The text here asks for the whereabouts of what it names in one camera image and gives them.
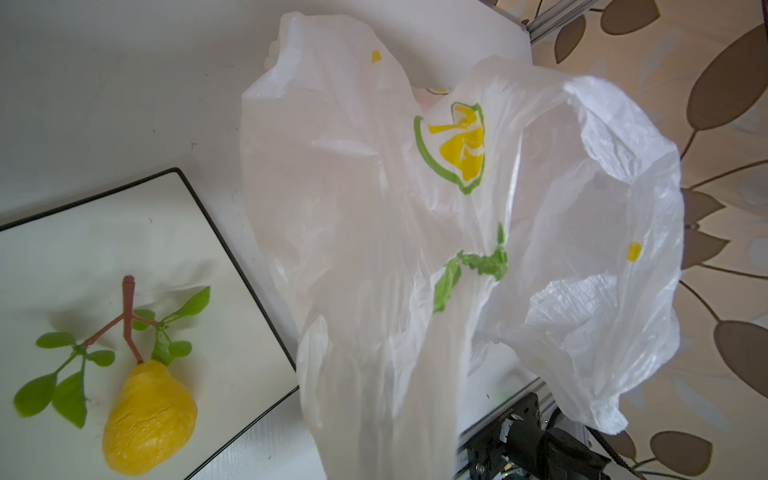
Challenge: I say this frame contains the white plastic bag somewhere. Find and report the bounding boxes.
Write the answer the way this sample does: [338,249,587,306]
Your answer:
[240,12,684,479]

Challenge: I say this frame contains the yellow fake lemon with leaves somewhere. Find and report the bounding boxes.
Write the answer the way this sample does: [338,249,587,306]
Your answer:
[12,275,211,477]

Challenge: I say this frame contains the white tray black rim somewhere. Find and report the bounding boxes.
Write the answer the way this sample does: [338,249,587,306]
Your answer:
[1,169,297,479]

